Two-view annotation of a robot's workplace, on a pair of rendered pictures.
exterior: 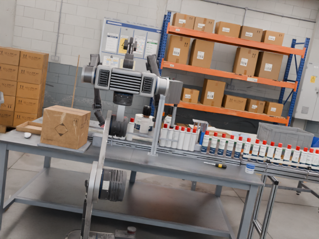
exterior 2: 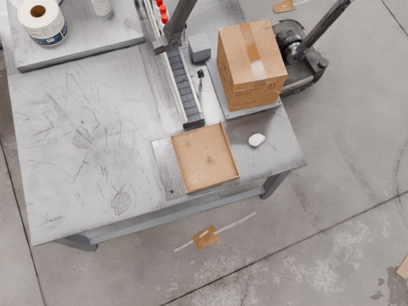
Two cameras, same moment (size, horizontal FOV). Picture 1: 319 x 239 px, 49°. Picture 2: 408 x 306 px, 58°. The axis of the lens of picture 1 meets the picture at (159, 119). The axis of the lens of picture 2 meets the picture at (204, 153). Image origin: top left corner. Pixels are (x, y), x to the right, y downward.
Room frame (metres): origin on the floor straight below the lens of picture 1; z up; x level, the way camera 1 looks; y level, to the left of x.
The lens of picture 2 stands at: (3.23, 1.60, 2.51)
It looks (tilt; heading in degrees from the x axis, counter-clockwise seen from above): 70 degrees down; 252
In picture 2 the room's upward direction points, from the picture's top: 2 degrees clockwise
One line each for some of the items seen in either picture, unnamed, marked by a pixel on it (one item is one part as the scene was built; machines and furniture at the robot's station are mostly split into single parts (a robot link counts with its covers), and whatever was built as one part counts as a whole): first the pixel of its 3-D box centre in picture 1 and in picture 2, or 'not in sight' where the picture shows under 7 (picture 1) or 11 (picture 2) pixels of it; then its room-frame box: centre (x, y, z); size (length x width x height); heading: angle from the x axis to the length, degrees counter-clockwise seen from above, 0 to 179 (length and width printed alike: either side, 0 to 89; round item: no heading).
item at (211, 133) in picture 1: (217, 133); not in sight; (4.47, -0.77, 0.82); 0.34 x 0.24 x 0.03; 103
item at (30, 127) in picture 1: (38, 128); (204, 155); (3.05, 1.05, 0.85); 0.30 x 0.26 x 0.04; 91
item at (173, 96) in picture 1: (171, 91); not in sight; (2.98, -0.06, 1.38); 0.17 x 0.10 x 0.19; 146
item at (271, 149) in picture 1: (270, 152); not in sight; (3.08, -1.03, 0.98); 0.05 x 0.05 x 0.20
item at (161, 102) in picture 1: (159, 116); not in sight; (2.92, 0.01, 1.16); 0.04 x 0.04 x 0.67; 1
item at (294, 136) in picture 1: (284, 136); not in sight; (4.63, -1.67, 0.91); 0.60 x 0.40 x 0.22; 101
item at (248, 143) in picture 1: (247, 149); not in sight; (3.07, -0.81, 0.98); 0.05 x 0.05 x 0.20
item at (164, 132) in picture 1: (164, 134); not in sight; (3.06, -0.06, 0.98); 0.05 x 0.05 x 0.20
